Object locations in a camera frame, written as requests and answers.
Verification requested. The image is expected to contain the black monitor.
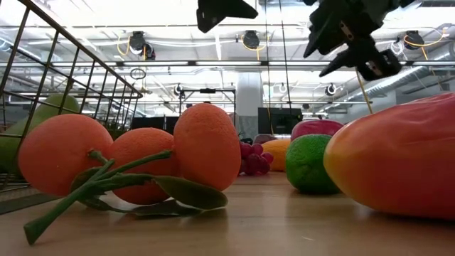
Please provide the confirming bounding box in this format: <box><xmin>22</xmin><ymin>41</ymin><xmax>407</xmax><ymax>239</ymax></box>
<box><xmin>257</xmin><ymin>107</ymin><xmax>304</xmax><ymax>136</ymax></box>

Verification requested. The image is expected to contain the white square pillar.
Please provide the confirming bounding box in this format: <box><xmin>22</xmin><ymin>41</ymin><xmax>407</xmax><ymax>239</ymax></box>
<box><xmin>236</xmin><ymin>73</ymin><xmax>264</xmax><ymax>139</ymax></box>

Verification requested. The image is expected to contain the long ceiling light strip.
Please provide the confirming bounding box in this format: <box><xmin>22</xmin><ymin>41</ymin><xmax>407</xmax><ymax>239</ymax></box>
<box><xmin>0</xmin><ymin>60</ymin><xmax>455</xmax><ymax>67</ymax></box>

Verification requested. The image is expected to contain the black hanging cable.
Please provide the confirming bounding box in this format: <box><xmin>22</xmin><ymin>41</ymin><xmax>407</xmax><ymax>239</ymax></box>
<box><xmin>278</xmin><ymin>0</ymin><xmax>293</xmax><ymax>115</ymax></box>
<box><xmin>263</xmin><ymin>0</ymin><xmax>275</xmax><ymax>136</ymax></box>

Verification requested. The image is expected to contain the red yellow mango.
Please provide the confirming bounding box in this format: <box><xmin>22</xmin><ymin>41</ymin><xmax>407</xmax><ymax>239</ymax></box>
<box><xmin>323</xmin><ymin>92</ymin><xmax>455</xmax><ymax>222</ymax></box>

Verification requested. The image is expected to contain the yellow orange oblong fruit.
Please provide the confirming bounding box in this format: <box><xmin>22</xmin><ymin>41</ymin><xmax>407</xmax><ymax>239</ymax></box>
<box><xmin>261</xmin><ymin>138</ymin><xmax>292</xmax><ymax>173</ymax></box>

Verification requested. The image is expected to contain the orange tangerine cluster with leaves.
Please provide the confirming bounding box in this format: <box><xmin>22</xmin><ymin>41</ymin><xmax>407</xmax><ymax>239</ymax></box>
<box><xmin>17</xmin><ymin>102</ymin><xmax>242</xmax><ymax>246</ymax></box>

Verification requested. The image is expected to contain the small bumpy green lime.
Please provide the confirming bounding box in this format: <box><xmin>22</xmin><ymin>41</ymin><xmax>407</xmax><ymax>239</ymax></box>
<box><xmin>284</xmin><ymin>134</ymin><xmax>341</xmax><ymax>196</ymax></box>

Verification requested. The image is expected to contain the black ceiling cable reel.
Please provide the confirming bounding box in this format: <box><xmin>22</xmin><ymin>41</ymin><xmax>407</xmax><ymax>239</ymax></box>
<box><xmin>117</xmin><ymin>31</ymin><xmax>157</xmax><ymax>61</ymax></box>
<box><xmin>403</xmin><ymin>28</ymin><xmax>447</xmax><ymax>61</ymax></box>
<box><xmin>240</xmin><ymin>30</ymin><xmax>267</xmax><ymax>61</ymax></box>

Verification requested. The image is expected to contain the bright red apple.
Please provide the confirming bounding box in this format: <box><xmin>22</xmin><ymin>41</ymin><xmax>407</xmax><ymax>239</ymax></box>
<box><xmin>290</xmin><ymin>119</ymin><xmax>345</xmax><ymax>142</ymax></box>

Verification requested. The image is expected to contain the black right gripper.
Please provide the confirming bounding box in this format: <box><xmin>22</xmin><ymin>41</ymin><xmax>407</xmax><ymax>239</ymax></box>
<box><xmin>304</xmin><ymin>0</ymin><xmax>402</xmax><ymax>81</ymax></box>

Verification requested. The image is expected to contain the dark red apple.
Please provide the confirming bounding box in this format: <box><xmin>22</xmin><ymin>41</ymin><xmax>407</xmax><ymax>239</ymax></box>
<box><xmin>252</xmin><ymin>134</ymin><xmax>278</xmax><ymax>145</ymax></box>

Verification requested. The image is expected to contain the yellow hanging cable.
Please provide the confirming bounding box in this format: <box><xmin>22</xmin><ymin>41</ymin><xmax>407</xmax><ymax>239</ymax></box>
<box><xmin>354</xmin><ymin>67</ymin><xmax>374</xmax><ymax>115</ymax></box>

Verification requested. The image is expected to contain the silver ventilation duct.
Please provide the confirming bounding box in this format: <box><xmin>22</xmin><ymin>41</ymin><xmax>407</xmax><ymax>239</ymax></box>
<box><xmin>341</xmin><ymin>42</ymin><xmax>455</xmax><ymax>104</ymax></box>

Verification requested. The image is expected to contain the green brownish pear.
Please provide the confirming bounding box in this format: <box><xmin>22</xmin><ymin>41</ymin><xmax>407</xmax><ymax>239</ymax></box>
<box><xmin>0</xmin><ymin>93</ymin><xmax>81</xmax><ymax>175</ymax></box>

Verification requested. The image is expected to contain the bronze wire basket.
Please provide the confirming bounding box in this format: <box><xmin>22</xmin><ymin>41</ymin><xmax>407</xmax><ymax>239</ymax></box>
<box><xmin>0</xmin><ymin>0</ymin><xmax>144</xmax><ymax>195</ymax></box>

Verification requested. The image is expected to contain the black partition panel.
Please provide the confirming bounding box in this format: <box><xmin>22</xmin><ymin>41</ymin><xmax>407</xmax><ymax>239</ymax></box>
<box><xmin>131</xmin><ymin>116</ymin><xmax>181</xmax><ymax>132</ymax></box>

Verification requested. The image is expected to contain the red grape bunch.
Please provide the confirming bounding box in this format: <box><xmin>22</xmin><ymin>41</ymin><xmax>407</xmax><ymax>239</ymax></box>
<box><xmin>238</xmin><ymin>141</ymin><xmax>274</xmax><ymax>177</ymax></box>

